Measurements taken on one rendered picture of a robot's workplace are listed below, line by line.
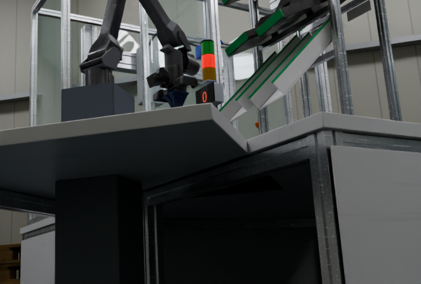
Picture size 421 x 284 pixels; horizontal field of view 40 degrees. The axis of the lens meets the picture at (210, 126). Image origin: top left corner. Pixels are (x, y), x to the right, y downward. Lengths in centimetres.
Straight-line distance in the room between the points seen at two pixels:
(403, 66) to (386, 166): 489
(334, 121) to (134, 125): 36
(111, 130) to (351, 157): 43
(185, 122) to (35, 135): 27
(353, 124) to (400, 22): 509
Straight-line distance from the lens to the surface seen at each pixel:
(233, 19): 634
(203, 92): 207
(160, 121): 94
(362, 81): 595
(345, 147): 107
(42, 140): 103
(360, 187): 107
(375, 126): 113
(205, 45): 212
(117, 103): 144
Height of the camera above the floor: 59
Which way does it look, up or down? 14 degrees up
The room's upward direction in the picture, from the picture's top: 4 degrees counter-clockwise
